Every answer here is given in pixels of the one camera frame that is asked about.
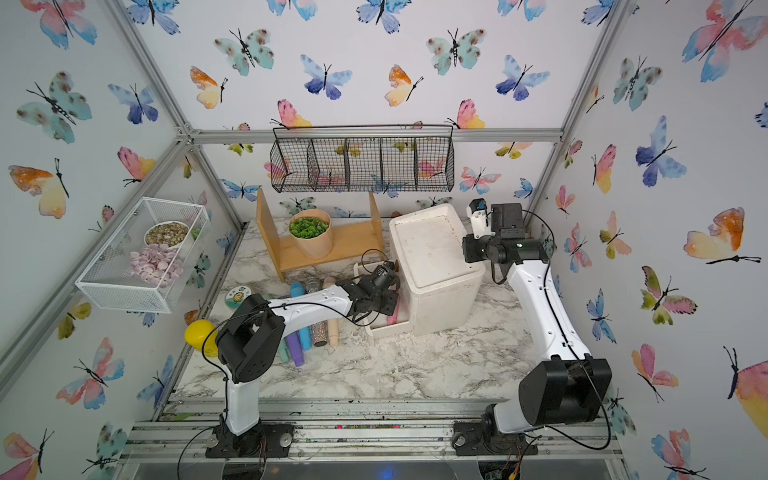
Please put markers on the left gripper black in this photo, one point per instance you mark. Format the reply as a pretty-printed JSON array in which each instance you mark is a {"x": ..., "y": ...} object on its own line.
[{"x": 392, "y": 301}]

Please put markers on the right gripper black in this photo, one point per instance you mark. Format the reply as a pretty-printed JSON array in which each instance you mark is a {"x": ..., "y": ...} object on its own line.
[{"x": 471, "y": 254}]

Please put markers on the pink toy microphone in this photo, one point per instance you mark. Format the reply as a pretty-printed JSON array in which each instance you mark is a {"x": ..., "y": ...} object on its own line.
[{"x": 393, "y": 318}]

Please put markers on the white bottom drawer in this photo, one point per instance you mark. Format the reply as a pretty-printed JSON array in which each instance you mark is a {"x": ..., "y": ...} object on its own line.
[{"x": 378, "y": 328}]

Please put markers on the beige toy microphone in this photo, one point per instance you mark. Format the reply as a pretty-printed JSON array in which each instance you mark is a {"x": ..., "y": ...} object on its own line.
[{"x": 332, "y": 324}]

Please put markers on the white plastic drawer unit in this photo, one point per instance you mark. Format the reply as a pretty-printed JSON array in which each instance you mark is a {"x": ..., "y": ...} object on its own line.
[{"x": 438, "y": 286}]

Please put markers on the blue toy microphone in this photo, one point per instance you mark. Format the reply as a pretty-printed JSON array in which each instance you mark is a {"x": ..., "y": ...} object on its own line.
[{"x": 297, "y": 289}]

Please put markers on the purple toy microphone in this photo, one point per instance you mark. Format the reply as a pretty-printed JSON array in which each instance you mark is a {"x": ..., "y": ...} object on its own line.
[{"x": 295, "y": 348}]

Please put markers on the green toy microphone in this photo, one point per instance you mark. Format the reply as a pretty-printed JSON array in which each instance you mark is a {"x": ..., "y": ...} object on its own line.
[{"x": 283, "y": 352}]

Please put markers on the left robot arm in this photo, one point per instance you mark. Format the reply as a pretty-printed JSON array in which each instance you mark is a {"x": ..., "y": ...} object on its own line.
[{"x": 248, "y": 342}]

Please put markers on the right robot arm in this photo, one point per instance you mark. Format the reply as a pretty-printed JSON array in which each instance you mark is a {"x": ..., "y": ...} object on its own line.
[{"x": 568, "y": 384}]

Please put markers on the wooden shelf rack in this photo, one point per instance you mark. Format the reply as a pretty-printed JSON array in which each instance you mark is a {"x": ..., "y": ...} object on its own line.
[{"x": 338, "y": 242}]

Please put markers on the peach pot with greens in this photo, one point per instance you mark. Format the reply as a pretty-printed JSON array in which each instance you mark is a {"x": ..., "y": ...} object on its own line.
[{"x": 312, "y": 232}]

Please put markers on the round green tin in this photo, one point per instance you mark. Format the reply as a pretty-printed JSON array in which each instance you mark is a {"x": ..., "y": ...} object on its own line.
[{"x": 236, "y": 296}]

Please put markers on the yellow plastic toy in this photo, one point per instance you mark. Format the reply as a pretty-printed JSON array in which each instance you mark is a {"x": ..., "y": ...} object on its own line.
[{"x": 201, "y": 335}]

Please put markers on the bowl of seeds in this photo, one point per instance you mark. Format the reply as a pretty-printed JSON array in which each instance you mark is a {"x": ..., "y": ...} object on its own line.
[{"x": 170, "y": 233}]

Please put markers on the pile of pink slices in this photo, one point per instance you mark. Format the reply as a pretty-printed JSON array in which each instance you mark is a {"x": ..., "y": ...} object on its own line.
[{"x": 156, "y": 265}]

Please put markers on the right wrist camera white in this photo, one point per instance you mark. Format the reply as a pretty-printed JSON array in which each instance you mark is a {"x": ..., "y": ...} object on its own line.
[{"x": 477, "y": 212}]

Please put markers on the black wire wall basket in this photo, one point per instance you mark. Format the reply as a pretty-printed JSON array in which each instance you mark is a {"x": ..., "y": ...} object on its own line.
[{"x": 381, "y": 159}]

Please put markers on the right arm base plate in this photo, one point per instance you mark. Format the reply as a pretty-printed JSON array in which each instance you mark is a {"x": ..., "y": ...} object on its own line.
[{"x": 480, "y": 437}]

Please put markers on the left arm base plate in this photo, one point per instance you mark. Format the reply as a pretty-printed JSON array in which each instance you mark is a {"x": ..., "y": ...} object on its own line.
[{"x": 264, "y": 440}]

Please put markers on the white mesh wall basket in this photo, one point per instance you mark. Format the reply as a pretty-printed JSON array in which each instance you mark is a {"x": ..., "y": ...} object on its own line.
[{"x": 107, "y": 281}]

